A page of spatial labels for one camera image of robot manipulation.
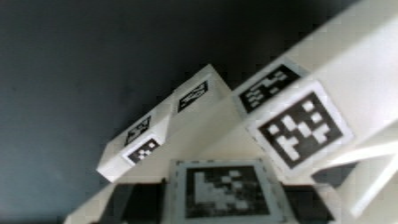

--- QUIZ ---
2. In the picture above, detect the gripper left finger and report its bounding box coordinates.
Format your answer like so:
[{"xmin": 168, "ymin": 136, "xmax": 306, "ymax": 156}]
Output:
[{"xmin": 95, "ymin": 183, "xmax": 166, "ymax": 224}]

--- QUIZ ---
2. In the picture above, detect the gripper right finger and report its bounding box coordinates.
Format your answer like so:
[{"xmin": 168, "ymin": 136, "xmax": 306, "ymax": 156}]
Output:
[{"xmin": 283, "ymin": 184, "xmax": 351, "ymax": 224}]

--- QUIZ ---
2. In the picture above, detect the white tagged nut cube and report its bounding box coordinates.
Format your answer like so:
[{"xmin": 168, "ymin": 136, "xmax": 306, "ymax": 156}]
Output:
[{"xmin": 162, "ymin": 159, "xmax": 297, "ymax": 224}]

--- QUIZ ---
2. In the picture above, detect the white chair back frame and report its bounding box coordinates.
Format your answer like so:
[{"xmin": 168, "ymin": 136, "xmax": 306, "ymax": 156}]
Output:
[{"xmin": 63, "ymin": 0, "xmax": 398, "ymax": 224}]

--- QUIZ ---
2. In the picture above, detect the white chair leg with tag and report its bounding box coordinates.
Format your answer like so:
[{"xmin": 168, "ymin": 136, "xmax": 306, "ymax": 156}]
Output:
[{"xmin": 168, "ymin": 65, "xmax": 232, "ymax": 138}]

